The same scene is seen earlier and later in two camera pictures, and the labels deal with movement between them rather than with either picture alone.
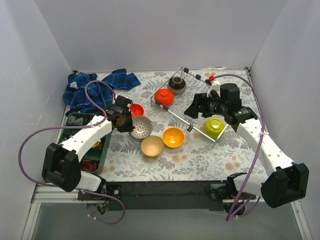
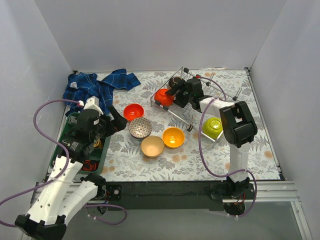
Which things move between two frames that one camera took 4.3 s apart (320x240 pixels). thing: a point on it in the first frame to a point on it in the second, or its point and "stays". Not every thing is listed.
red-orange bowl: (165, 97) stays
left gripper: (126, 124) to (107, 123)
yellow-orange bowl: (173, 137) stays
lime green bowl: (213, 126) stays
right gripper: (202, 104) to (180, 92)
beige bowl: (152, 146) stays
